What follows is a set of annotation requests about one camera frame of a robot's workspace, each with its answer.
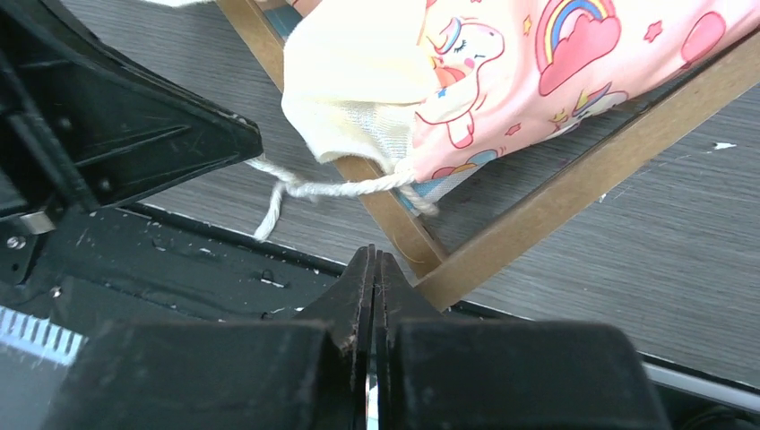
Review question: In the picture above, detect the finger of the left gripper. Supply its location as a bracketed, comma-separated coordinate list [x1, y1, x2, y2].
[1, 1, 263, 208]

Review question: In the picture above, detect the pink unicorn mattress cushion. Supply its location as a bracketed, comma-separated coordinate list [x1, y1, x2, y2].
[251, 1, 759, 240]

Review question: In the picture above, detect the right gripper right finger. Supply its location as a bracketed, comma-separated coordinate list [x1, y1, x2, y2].
[375, 253, 669, 429]

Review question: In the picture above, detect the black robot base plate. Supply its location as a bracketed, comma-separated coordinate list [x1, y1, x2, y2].
[0, 202, 760, 410]

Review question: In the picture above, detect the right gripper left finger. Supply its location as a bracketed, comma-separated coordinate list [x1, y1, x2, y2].
[42, 245, 376, 429]

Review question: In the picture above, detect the wooden pet bed frame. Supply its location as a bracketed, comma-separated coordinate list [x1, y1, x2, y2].
[220, 1, 759, 308]

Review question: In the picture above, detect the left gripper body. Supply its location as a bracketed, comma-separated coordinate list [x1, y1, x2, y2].
[1, 47, 101, 285]

